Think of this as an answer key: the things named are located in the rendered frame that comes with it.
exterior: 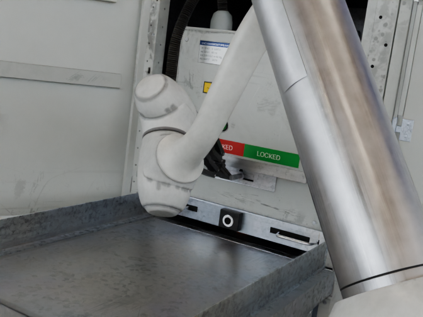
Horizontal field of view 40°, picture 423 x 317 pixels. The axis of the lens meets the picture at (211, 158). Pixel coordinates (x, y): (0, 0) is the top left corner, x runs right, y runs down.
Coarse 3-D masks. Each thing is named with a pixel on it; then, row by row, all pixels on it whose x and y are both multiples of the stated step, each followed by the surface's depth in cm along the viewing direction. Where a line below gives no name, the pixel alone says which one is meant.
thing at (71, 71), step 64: (0, 0) 144; (64, 0) 152; (128, 0) 162; (0, 64) 145; (64, 64) 156; (128, 64) 165; (0, 128) 150; (64, 128) 159; (0, 192) 153; (64, 192) 163; (128, 192) 170
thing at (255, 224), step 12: (192, 204) 164; (204, 204) 161; (216, 204) 160; (192, 216) 164; (204, 216) 162; (216, 216) 160; (252, 216) 154; (264, 216) 152; (252, 228) 154; (264, 228) 152; (276, 228) 151; (288, 228) 149; (300, 228) 147; (312, 228) 146; (276, 240) 151; (288, 240) 149; (324, 240) 144
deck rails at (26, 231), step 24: (24, 216) 129; (48, 216) 136; (72, 216) 143; (96, 216) 151; (120, 216) 160; (144, 216) 165; (0, 240) 125; (24, 240) 131; (48, 240) 134; (288, 264) 120; (312, 264) 134; (264, 288) 111; (288, 288) 123; (216, 312) 95; (240, 312) 104
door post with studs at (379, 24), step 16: (368, 0) 132; (384, 0) 130; (368, 16) 132; (384, 16) 130; (368, 32) 133; (384, 32) 130; (368, 48) 133; (384, 48) 131; (384, 64) 131; (384, 80) 131; (336, 288) 140
